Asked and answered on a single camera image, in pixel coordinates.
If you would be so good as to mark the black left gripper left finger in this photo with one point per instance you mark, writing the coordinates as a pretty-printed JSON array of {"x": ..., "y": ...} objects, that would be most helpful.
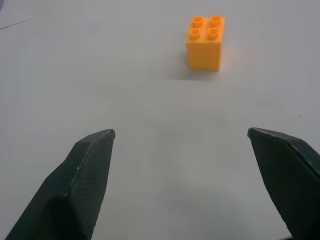
[{"x": 75, "y": 190}]

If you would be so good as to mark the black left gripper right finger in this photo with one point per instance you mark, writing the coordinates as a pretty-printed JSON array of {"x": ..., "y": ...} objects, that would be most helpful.
[{"x": 292, "y": 180}]

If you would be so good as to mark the yellow toy building block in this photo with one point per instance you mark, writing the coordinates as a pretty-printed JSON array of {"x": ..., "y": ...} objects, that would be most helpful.
[{"x": 204, "y": 47}]

